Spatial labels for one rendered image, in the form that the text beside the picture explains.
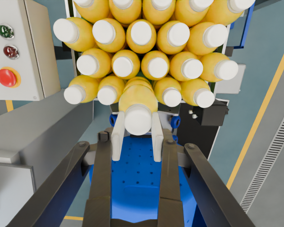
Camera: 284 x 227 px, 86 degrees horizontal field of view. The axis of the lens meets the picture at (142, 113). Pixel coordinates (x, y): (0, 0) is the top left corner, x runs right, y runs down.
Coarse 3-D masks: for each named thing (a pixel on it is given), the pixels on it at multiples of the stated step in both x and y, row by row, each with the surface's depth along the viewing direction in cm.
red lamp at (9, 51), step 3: (3, 48) 29; (6, 48) 29; (9, 48) 29; (12, 48) 29; (3, 51) 29; (6, 51) 29; (9, 51) 29; (12, 51) 29; (15, 51) 29; (6, 54) 29; (9, 54) 29; (12, 54) 29; (15, 54) 29; (9, 57) 29; (12, 57) 29
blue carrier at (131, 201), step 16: (128, 144) 47; (144, 144) 47; (112, 160) 40; (128, 160) 40; (144, 160) 40; (112, 176) 34; (128, 176) 35; (144, 176) 35; (112, 192) 30; (128, 192) 31; (144, 192) 31; (112, 208) 29; (128, 208) 28; (144, 208) 28; (192, 208) 33
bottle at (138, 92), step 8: (128, 80) 37; (136, 80) 32; (144, 80) 34; (128, 88) 27; (136, 88) 25; (144, 88) 26; (128, 96) 24; (136, 96) 23; (144, 96) 23; (152, 96) 25; (120, 104) 25; (128, 104) 23; (136, 104) 22; (144, 104) 23; (152, 104) 24; (152, 112) 24
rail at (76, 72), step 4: (64, 0) 37; (68, 0) 37; (72, 0) 39; (68, 4) 37; (72, 4) 39; (68, 8) 37; (72, 8) 39; (68, 12) 38; (72, 12) 39; (68, 16) 38; (72, 16) 39; (72, 52) 41; (76, 52) 42; (72, 56) 41; (76, 56) 42; (76, 60) 43; (76, 64) 43; (76, 68) 43; (76, 72) 43; (80, 72) 46; (76, 76) 43
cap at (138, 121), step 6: (132, 108) 21; (138, 108) 21; (144, 108) 21; (126, 114) 21; (132, 114) 20; (138, 114) 20; (144, 114) 20; (150, 114) 21; (126, 120) 20; (132, 120) 21; (138, 120) 21; (144, 120) 21; (150, 120) 21; (126, 126) 21; (132, 126) 21; (138, 126) 21; (144, 126) 21; (150, 126) 21; (132, 132) 21; (138, 132) 21; (144, 132) 21
